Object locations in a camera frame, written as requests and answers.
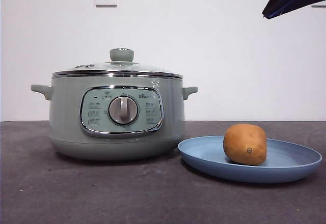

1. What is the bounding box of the pale green electric steamer pot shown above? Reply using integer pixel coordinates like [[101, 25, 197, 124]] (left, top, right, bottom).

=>
[[30, 74, 199, 161]]

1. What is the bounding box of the grey round control dial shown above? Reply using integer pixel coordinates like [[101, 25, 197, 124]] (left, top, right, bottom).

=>
[[108, 95, 140, 125]]

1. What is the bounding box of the glass lid with green knob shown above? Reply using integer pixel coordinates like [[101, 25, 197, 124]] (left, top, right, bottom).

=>
[[52, 47, 183, 78]]

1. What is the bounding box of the brown potato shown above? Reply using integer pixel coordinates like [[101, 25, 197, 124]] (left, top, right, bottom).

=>
[[223, 124, 267, 166]]

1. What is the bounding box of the blue round plate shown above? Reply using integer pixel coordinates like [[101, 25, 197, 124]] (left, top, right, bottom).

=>
[[177, 135, 323, 184]]

